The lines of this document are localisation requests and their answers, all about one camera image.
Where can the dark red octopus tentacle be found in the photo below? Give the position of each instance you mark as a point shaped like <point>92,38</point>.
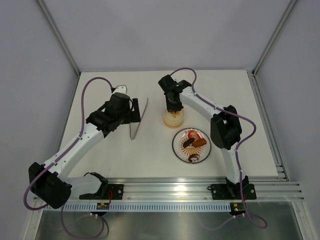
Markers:
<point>193,158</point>

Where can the brown braised meat strip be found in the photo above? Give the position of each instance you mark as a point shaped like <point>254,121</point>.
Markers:
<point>199,143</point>

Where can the patterned round plate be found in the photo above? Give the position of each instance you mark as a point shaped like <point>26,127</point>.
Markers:
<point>183,153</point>

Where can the round beige container lid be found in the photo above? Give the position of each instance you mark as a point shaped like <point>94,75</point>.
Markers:
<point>172,115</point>

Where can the aluminium mounting rail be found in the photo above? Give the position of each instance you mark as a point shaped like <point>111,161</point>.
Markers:
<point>202,189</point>

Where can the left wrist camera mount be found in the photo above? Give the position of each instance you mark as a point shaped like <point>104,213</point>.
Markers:
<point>120,89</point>

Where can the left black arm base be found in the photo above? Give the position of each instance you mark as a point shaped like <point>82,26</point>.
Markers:
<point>113,191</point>

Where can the left aluminium frame post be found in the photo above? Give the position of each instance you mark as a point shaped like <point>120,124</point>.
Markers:
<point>59,37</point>

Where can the dark sea cucumber piece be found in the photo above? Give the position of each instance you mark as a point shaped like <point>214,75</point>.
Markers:
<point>188,142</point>

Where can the aluminium frame post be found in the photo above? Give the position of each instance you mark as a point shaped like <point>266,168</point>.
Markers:
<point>275,35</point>
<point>59,37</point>

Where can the right aluminium frame post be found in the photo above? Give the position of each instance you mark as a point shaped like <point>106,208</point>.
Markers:
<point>275,35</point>

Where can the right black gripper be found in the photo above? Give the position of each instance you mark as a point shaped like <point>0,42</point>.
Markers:
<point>171,108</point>

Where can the white slotted cable duct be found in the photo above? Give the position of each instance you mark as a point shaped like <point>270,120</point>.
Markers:
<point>148,207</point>

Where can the red pepper slice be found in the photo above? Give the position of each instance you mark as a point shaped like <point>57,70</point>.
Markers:
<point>194,134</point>

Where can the metal food tongs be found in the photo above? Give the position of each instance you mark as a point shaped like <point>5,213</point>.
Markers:
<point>137,117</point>

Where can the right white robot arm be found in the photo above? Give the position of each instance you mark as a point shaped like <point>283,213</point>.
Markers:
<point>225,127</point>

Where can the round beige lunch container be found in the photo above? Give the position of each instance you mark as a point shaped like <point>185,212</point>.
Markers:
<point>173,123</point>

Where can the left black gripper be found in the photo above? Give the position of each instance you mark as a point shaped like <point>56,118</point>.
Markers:
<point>133,116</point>

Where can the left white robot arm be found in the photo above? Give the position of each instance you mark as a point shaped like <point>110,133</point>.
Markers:
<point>50,181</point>

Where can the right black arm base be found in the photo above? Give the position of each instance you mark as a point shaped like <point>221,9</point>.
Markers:
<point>232,191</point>

